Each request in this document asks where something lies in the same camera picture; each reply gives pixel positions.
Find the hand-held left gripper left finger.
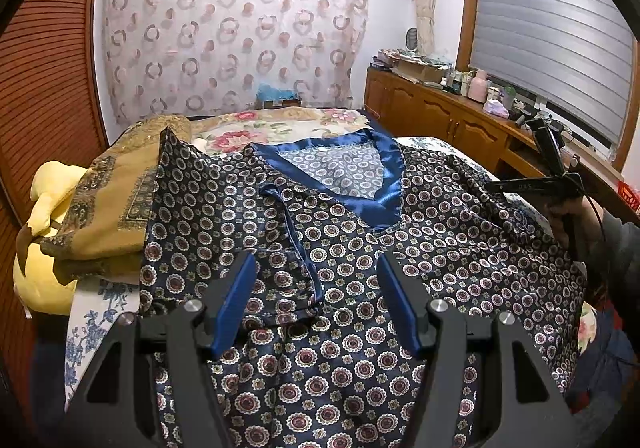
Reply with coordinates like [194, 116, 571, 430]
[62, 252, 258, 448]

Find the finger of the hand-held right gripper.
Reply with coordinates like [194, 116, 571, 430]
[484, 178, 563, 195]

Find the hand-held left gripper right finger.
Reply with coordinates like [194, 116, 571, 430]
[377, 255, 576, 448]

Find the navy patterned satin pajama top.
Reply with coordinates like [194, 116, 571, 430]
[137, 125, 588, 448]

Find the person's right forearm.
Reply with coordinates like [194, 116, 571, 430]
[597, 210, 640, 291]

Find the person's right hand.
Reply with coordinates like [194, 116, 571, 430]
[547, 200, 608, 269]

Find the pink thermos jug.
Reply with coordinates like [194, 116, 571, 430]
[467, 69, 488, 103]

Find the red basket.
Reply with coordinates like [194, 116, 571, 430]
[616, 180, 640, 216]

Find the long wooden cabinet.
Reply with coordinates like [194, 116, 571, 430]
[364, 66, 626, 183]

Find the grey window blind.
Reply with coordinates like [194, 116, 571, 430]
[467, 0, 636, 149]

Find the blue white floral bedsheet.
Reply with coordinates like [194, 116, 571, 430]
[62, 135, 556, 404]

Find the cardboard box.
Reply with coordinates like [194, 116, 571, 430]
[392, 56, 451, 83]

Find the golden patterned cloth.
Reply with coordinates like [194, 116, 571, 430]
[40, 115, 193, 286]

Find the yellow plush pillow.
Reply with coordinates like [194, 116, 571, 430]
[12, 163, 96, 316]

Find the blue plastic bag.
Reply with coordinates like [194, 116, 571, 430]
[256, 82, 301, 109]

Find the sheer curtain with circles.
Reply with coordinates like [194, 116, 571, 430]
[102, 0, 371, 126]

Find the wooden slatted wardrobe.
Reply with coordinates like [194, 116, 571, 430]
[0, 0, 108, 229]

